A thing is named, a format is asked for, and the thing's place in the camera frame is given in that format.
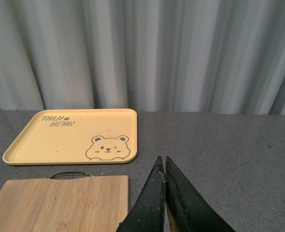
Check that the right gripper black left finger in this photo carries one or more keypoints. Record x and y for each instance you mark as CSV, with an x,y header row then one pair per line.
x,y
147,215

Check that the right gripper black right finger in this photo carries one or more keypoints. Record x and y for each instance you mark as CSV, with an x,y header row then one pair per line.
x,y
191,213

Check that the bamboo cutting board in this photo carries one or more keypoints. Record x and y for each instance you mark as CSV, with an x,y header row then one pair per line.
x,y
87,204

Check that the yellow bear tray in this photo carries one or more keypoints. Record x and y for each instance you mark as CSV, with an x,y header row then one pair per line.
x,y
89,136

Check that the grey curtain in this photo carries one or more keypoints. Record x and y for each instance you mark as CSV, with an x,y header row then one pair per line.
x,y
219,56

